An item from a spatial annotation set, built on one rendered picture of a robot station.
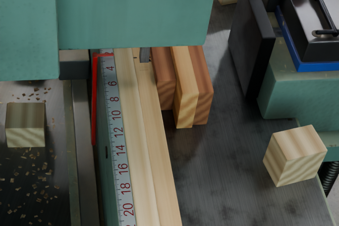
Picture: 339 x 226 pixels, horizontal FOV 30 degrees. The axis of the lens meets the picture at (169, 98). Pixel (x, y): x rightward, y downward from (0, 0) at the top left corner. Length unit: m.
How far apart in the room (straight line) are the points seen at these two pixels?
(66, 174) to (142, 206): 0.21
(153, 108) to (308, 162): 0.16
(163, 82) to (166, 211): 0.15
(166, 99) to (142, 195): 0.14
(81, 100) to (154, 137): 0.21
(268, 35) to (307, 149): 0.12
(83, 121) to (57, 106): 0.05
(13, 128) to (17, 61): 0.21
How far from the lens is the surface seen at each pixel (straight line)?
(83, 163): 0.72
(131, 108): 0.60
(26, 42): 0.52
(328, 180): 0.91
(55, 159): 0.75
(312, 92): 0.66
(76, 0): 0.54
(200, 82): 0.63
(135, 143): 0.57
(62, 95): 0.81
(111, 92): 0.60
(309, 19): 0.65
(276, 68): 0.65
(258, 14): 0.65
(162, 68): 0.64
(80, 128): 0.75
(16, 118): 0.74
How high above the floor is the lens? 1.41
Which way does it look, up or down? 48 degrees down
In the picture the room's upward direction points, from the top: 9 degrees clockwise
